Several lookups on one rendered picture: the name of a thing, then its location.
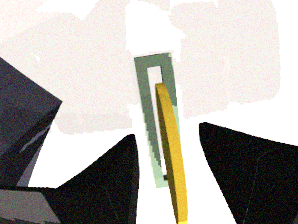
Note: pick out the thin gold coin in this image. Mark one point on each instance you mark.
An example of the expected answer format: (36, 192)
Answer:
(171, 149)

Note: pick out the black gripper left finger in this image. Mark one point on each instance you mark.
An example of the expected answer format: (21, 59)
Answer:
(106, 192)

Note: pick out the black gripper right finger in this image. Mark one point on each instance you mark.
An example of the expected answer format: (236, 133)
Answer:
(257, 177)

